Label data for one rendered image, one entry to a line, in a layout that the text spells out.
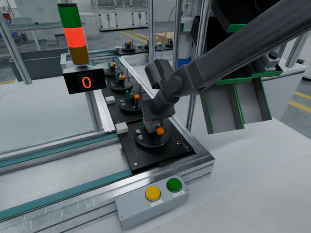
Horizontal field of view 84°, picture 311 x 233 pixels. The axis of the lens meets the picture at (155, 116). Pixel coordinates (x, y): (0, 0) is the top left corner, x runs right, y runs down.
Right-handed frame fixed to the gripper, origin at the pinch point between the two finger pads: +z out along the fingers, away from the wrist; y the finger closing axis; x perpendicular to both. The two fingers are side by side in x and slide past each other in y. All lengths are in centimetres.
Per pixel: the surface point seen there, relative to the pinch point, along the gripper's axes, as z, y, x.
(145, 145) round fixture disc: 3.5, 4.5, 9.3
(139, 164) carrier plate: 1.3, 9.0, 15.0
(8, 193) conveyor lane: 12, 50, 11
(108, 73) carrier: 53, 2, -48
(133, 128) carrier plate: 13.5, 4.8, 0.5
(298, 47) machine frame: 33, -165, -37
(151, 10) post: 48, -45, -98
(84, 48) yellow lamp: -10.7, 17.1, -22.3
